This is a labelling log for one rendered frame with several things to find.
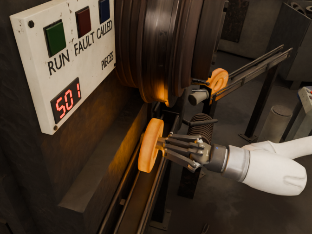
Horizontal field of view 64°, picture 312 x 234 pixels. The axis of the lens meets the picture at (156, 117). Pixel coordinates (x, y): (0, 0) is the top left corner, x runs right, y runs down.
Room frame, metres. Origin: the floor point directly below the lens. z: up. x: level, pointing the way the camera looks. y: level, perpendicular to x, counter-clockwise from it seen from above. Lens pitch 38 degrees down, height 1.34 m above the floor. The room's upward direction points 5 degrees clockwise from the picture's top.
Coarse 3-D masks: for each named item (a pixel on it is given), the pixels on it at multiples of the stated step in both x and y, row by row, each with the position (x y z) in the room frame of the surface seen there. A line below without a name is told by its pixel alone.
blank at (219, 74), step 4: (220, 68) 1.16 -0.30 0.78; (212, 72) 1.13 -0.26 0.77; (216, 72) 1.12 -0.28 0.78; (220, 72) 1.12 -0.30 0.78; (224, 72) 1.15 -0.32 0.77; (212, 76) 1.11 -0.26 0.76; (216, 76) 1.11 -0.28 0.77; (220, 76) 1.13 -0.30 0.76; (224, 76) 1.15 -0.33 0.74; (208, 80) 1.10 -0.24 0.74; (212, 80) 1.09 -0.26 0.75; (216, 80) 1.11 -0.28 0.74; (220, 80) 1.17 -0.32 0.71; (224, 80) 1.16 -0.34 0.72; (212, 84) 1.09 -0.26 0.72; (216, 84) 1.17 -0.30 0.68; (220, 84) 1.16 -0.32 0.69; (224, 84) 1.17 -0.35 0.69; (212, 88) 1.10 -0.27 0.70; (216, 88) 1.15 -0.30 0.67; (220, 88) 1.15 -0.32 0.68; (212, 92) 1.10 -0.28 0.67
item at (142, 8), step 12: (120, 0) 0.57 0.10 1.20; (132, 0) 0.57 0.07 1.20; (144, 0) 0.52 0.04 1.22; (120, 12) 0.56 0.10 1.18; (132, 12) 0.56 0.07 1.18; (144, 12) 0.52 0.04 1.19; (120, 24) 0.55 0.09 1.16; (132, 24) 0.55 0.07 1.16; (120, 36) 0.55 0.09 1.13; (132, 36) 0.54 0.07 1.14; (120, 48) 0.55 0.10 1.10; (132, 48) 0.54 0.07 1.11; (120, 60) 0.56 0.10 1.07; (132, 60) 0.55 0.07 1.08; (120, 72) 0.57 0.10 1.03; (132, 72) 0.56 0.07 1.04; (132, 84) 0.60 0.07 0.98; (144, 96) 0.55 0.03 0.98
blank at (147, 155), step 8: (152, 120) 0.55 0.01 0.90; (160, 120) 0.56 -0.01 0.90; (152, 128) 0.51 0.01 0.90; (160, 128) 0.53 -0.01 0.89; (144, 136) 0.49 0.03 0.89; (152, 136) 0.49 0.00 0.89; (144, 144) 0.47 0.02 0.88; (152, 144) 0.47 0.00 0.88; (144, 152) 0.46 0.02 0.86; (152, 152) 0.46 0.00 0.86; (144, 160) 0.45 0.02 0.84; (152, 160) 0.48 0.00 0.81; (144, 168) 0.45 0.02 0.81
